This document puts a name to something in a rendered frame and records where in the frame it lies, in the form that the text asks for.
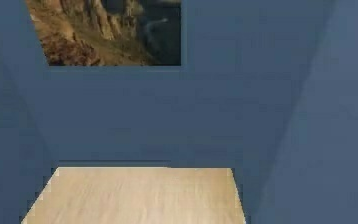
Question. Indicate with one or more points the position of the brown rocky landscape wall picture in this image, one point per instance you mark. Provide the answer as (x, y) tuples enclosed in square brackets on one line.
[(97, 33)]

